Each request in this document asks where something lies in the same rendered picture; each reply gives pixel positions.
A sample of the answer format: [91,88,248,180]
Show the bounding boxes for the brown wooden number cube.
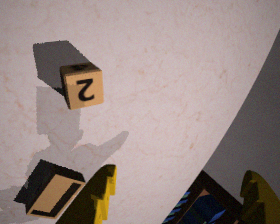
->
[59,62,104,110]

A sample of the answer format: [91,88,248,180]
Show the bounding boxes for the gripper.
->
[55,164,280,224]

